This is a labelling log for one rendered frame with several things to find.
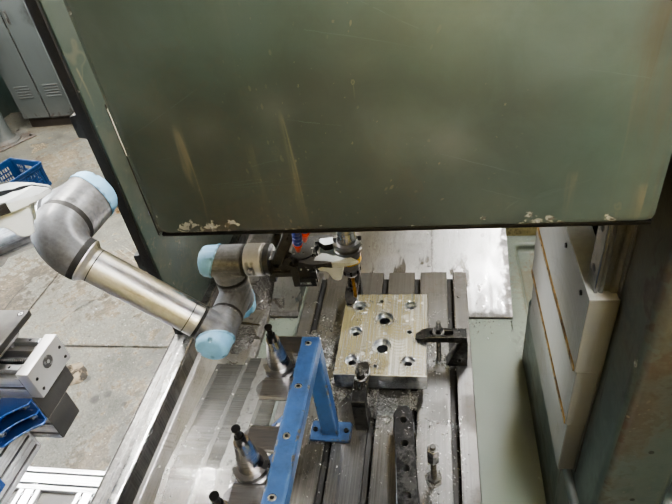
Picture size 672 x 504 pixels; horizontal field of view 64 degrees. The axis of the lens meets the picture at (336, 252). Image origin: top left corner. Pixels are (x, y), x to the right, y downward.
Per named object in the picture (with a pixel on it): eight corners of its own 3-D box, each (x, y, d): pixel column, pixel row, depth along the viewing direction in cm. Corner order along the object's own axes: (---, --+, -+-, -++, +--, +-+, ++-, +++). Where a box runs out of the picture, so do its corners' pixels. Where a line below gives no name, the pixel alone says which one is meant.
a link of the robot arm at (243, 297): (217, 331, 128) (204, 297, 121) (232, 298, 136) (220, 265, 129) (249, 332, 126) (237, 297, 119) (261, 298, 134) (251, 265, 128)
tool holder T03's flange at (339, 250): (362, 256, 113) (361, 246, 111) (333, 259, 114) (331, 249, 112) (361, 238, 118) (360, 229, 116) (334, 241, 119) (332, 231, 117)
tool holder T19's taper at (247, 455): (259, 476, 90) (250, 454, 85) (234, 474, 90) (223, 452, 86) (266, 452, 93) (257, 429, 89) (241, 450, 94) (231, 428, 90)
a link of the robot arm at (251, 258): (248, 236, 122) (238, 259, 116) (268, 235, 122) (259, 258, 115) (256, 262, 127) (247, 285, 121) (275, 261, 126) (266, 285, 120)
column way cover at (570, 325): (551, 473, 116) (587, 300, 85) (522, 316, 153) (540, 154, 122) (575, 475, 116) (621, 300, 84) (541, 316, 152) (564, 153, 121)
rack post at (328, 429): (309, 441, 131) (286, 360, 112) (313, 422, 135) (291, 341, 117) (350, 443, 129) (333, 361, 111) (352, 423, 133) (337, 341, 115)
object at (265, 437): (237, 452, 96) (236, 450, 95) (245, 426, 100) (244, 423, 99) (275, 454, 94) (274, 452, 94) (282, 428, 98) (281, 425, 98)
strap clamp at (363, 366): (355, 430, 131) (348, 391, 122) (361, 386, 141) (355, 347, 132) (369, 430, 131) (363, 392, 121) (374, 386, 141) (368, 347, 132)
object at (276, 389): (253, 400, 104) (252, 398, 104) (260, 378, 108) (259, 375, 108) (288, 401, 103) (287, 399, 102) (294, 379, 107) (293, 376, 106)
